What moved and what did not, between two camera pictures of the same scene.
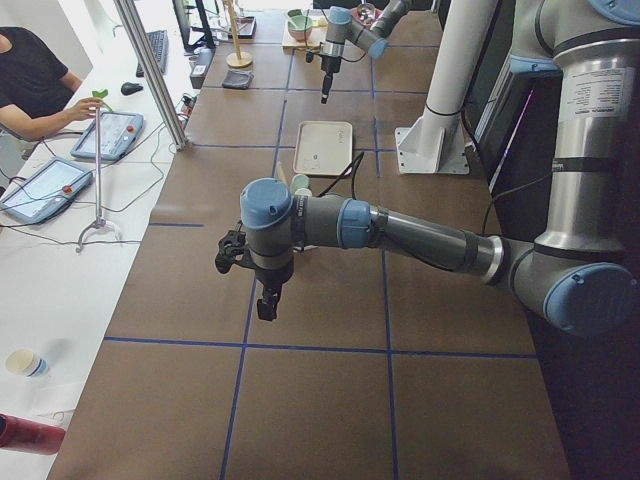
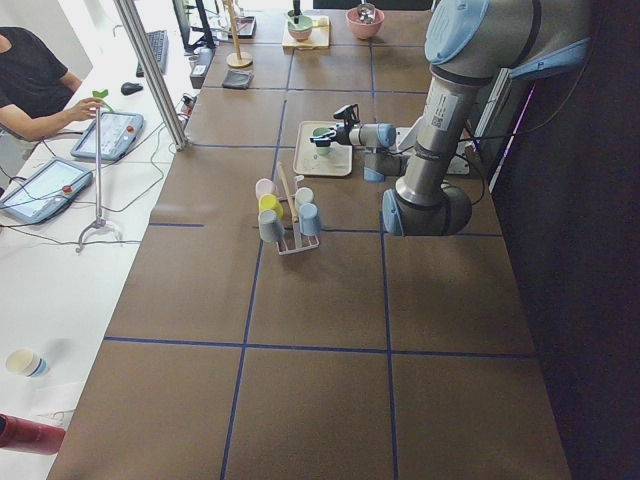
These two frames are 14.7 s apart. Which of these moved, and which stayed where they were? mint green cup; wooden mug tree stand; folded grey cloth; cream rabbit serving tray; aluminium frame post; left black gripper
Moved: mint green cup; left black gripper
Stayed: cream rabbit serving tray; wooden mug tree stand; aluminium frame post; folded grey cloth
